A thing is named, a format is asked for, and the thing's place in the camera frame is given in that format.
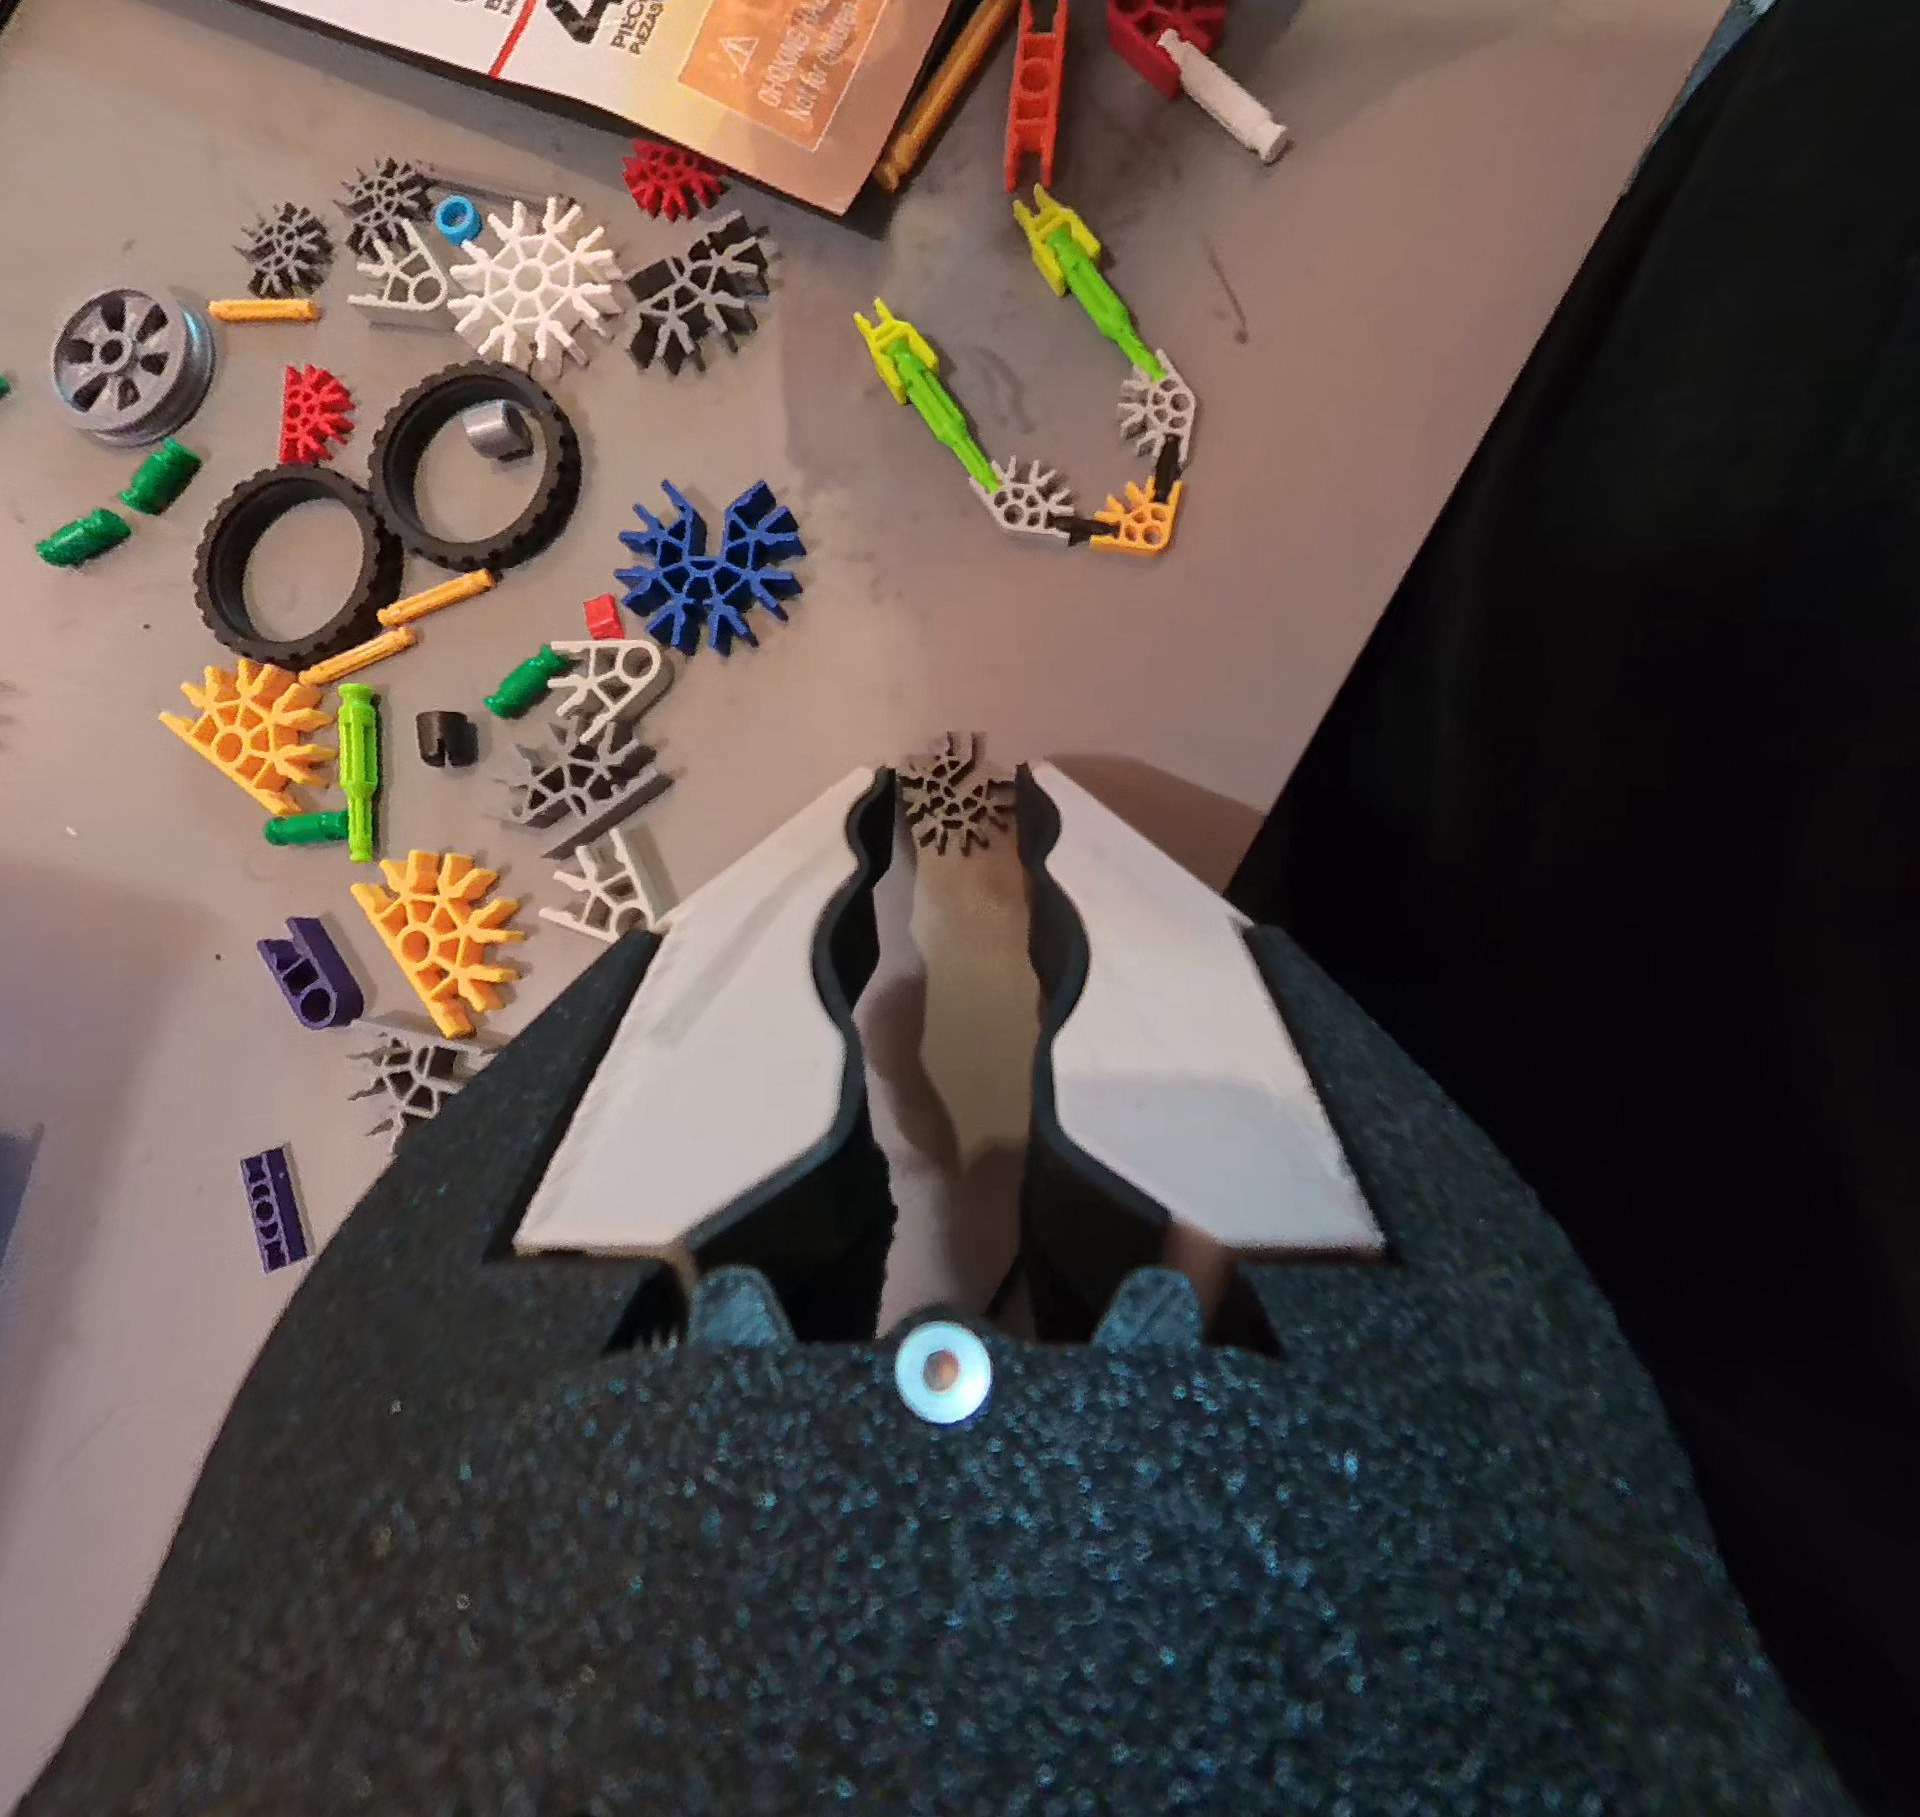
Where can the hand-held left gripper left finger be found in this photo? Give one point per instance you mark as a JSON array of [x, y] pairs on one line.
[[703, 1081]]

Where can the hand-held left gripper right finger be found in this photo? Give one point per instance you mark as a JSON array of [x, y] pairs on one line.
[[1197, 1081]]

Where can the light grey fan connector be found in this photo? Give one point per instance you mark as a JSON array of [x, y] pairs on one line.
[[576, 897], [638, 664], [412, 292]]

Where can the dark grey connector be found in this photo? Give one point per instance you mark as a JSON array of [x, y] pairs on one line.
[[412, 1081], [576, 788]]

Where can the yellow half connector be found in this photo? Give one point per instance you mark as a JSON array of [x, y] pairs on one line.
[[247, 729], [440, 941]]

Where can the purple clip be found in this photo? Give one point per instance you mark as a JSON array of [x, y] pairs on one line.
[[312, 977]]

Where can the black clip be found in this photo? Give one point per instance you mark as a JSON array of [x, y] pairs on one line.
[[449, 734]]

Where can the purple flat piece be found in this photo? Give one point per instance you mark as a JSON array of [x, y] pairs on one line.
[[276, 1206]]

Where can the lime green rod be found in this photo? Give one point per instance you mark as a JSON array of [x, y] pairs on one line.
[[357, 765]]

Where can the small red clip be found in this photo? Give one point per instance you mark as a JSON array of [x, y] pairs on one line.
[[601, 616]]

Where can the blue connector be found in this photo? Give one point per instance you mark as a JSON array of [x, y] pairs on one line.
[[703, 573]]

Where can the short yellow rod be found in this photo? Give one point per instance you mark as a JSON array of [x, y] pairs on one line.
[[357, 658], [262, 310], [434, 597]]

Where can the black tyre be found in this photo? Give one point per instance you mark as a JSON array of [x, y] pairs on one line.
[[393, 497], [220, 586]]

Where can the grey spacer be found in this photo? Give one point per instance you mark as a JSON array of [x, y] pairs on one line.
[[493, 434]]

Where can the red half connector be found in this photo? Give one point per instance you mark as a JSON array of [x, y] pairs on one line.
[[312, 411]]

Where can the large black connector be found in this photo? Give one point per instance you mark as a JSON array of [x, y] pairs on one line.
[[700, 288]]

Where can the white snowflake connector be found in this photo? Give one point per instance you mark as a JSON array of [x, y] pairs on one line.
[[538, 285]]

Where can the small red snowflake connector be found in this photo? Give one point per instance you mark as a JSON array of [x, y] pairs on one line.
[[677, 182]]

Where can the grey wheel hub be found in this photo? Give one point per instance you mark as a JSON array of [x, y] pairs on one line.
[[125, 366]]

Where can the small dark snowflake connector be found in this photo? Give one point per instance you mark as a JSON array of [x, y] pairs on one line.
[[386, 204], [282, 254]]

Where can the orange ladder piece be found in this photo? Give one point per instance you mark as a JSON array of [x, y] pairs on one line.
[[1034, 93]]

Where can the long yellow rod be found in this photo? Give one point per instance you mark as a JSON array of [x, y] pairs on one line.
[[980, 46]]

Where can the red connector with white rod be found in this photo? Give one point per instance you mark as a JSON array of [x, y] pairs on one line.
[[1160, 11]]

